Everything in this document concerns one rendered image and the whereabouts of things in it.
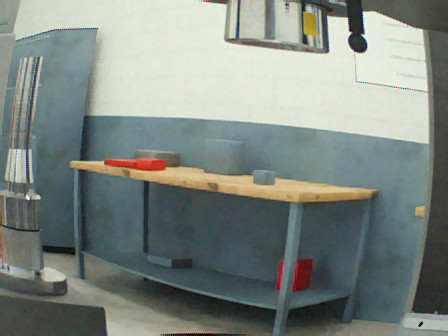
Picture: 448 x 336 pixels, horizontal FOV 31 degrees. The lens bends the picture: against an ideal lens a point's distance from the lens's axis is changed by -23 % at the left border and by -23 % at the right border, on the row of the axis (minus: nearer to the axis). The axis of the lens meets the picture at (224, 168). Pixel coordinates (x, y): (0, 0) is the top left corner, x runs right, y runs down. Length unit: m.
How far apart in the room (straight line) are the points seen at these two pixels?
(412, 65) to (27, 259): 4.96
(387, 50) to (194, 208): 2.11
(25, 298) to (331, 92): 5.45
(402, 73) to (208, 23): 1.92
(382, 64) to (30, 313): 5.16
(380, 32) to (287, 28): 5.35
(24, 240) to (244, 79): 5.95
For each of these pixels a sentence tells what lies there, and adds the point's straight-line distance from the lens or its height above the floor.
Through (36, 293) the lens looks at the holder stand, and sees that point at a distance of 0.67.
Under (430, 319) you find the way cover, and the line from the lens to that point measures 0.80.
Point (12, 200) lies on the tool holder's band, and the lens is 0.68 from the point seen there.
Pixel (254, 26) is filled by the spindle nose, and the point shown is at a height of 1.29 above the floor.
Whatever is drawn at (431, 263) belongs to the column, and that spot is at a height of 1.13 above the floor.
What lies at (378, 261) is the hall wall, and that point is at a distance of 5.72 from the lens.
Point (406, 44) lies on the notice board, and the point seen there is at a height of 1.84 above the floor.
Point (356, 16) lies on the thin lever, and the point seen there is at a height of 1.30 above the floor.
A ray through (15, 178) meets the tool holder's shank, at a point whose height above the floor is 1.19.
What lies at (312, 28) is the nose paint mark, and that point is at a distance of 0.40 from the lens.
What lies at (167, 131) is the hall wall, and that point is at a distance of 7.14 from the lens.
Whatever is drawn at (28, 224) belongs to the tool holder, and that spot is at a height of 1.16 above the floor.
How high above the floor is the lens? 1.25
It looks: 3 degrees down
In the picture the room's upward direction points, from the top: 4 degrees clockwise
